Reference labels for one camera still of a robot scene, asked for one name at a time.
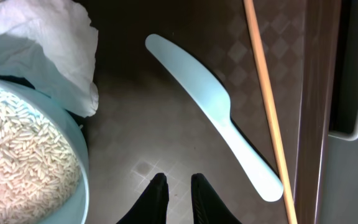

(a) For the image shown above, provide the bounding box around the light blue plastic knife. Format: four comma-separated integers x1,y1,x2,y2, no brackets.
145,34,283,202

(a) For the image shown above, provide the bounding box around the wooden chopstick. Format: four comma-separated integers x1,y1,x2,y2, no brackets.
244,0,298,224

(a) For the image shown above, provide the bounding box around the dark brown serving tray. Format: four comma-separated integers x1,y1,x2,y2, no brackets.
83,0,341,223

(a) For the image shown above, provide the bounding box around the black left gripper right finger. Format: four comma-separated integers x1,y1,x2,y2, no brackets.
191,173,241,224

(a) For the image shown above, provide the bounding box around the white tissue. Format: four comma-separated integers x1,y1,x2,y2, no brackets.
0,0,99,117

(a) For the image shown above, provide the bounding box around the grey dishwasher rack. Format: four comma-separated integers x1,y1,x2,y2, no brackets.
318,0,358,223

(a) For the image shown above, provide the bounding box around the light blue rice bowl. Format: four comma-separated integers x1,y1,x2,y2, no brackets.
0,80,90,223

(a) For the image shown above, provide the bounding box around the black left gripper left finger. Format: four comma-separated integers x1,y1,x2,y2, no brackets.
117,173,169,224

